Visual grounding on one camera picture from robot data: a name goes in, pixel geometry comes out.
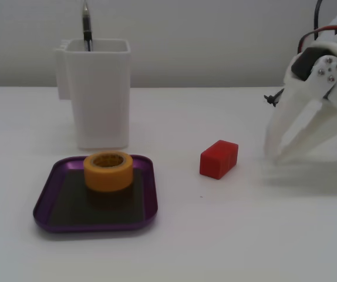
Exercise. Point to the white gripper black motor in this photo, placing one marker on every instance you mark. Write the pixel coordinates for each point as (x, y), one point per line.
(327, 70)

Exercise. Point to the red cube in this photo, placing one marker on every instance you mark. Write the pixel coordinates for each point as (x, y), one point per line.
(215, 164)

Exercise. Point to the white plastic container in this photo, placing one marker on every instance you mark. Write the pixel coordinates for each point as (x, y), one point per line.
(104, 102)

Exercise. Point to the yellow tape roll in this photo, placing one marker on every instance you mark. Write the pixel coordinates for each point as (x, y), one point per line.
(107, 179)

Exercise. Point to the purple metal tray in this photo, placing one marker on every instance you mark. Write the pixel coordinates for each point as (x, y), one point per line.
(98, 228)

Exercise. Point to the black clear ballpoint pen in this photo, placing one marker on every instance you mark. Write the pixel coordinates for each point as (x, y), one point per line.
(87, 26)

